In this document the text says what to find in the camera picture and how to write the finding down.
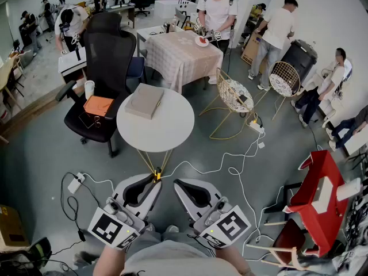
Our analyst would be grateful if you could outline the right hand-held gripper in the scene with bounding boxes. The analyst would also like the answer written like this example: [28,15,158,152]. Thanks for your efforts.
[173,178,252,248]

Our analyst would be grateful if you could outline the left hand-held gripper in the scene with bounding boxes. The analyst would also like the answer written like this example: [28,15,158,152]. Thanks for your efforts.
[87,173,163,250]

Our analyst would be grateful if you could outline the person's left forearm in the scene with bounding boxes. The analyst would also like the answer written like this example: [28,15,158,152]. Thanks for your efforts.
[93,243,128,276]

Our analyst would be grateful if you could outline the person's right forearm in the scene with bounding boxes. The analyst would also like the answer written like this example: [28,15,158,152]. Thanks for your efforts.
[215,246,254,276]

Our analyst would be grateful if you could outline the person's legs in jeans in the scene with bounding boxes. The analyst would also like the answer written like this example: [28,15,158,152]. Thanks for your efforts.
[126,229,215,259]

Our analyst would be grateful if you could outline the person's light t-shirt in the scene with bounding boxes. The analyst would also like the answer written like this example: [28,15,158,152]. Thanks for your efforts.
[120,239,245,276]

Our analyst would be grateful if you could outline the round white table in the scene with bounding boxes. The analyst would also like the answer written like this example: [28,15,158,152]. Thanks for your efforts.
[116,87,196,181]

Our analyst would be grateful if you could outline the black tablet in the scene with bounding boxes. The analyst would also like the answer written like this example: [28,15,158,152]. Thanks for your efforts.
[78,112,95,129]

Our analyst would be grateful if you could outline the white power strip yellow plug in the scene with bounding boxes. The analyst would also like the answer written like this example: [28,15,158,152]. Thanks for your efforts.
[249,120,265,135]

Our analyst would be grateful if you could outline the flat beige box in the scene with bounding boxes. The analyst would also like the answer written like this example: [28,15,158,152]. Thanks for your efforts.
[124,83,165,120]

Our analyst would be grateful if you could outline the orange box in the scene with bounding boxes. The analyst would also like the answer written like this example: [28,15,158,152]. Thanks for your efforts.
[83,95,115,117]

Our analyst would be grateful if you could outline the wooden chair with red seat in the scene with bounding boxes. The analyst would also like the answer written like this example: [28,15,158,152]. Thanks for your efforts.
[246,218,307,271]

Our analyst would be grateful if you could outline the black bag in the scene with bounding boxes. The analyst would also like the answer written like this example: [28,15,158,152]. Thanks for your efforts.
[0,237,52,276]

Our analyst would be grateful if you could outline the white cup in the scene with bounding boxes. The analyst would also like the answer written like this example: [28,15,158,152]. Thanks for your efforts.
[84,80,95,100]

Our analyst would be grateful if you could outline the white box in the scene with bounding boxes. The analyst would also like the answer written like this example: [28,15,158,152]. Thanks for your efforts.
[312,176,334,214]

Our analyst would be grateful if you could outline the blue chair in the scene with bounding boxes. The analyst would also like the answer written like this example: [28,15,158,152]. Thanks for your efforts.
[126,56,147,85]

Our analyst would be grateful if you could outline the cardboard box with yellow label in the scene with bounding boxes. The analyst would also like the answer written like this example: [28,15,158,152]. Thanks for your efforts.
[0,205,29,252]

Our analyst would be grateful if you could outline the table with checkered cloth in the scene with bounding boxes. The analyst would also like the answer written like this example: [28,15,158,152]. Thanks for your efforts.
[143,30,224,94]

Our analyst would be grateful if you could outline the black mesh office chair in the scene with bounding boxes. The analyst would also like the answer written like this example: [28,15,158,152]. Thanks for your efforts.
[55,12,137,158]

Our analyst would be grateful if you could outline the small white table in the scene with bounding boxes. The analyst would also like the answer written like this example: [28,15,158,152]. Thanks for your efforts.
[57,47,87,77]

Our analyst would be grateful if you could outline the white cylinder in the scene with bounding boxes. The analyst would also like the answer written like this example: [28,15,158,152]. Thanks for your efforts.
[336,178,362,202]

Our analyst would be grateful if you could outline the white plate with red food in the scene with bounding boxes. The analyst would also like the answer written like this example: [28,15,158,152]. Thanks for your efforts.
[194,35,210,48]

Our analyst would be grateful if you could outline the upright cardboard box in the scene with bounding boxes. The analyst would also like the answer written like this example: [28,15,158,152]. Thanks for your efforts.
[240,32,268,74]

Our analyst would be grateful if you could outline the black bin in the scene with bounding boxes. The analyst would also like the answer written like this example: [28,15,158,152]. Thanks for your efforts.
[281,39,319,86]

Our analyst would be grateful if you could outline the wooden desk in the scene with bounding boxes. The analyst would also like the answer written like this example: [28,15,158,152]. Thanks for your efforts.
[0,57,18,112]

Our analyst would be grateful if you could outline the white counter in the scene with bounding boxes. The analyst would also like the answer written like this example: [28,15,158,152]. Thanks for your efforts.
[154,0,198,20]

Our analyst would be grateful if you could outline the black swivel chair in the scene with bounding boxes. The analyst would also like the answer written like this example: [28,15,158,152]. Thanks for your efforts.
[131,0,160,17]

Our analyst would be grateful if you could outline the thin white cable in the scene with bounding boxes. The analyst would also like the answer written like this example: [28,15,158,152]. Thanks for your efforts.
[83,173,116,192]

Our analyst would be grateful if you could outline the looped white cable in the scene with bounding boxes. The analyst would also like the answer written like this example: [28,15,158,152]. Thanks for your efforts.
[228,167,285,258]

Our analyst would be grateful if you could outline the black cable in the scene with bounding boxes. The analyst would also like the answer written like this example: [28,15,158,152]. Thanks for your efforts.
[60,172,87,243]

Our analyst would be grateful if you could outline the black metal stool frame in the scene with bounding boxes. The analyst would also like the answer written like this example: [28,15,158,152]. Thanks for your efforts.
[263,182,302,215]

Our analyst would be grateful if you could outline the gold wire chair patterned cushion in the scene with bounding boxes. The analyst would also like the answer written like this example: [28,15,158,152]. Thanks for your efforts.
[198,67,255,140]
[254,61,301,121]

